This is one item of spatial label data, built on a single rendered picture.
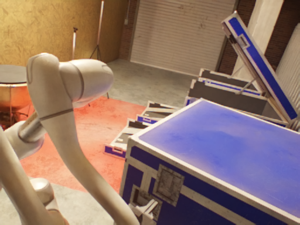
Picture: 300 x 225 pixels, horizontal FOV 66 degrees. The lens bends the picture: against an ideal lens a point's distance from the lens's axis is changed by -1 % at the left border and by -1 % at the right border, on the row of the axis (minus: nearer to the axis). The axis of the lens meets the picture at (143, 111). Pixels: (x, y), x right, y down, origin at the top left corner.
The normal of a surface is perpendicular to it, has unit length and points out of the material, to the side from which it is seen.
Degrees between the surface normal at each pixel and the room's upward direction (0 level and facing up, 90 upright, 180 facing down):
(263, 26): 90
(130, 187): 90
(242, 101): 90
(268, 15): 90
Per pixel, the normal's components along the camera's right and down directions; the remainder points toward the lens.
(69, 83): 0.72, -0.14
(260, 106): -0.27, 0.33
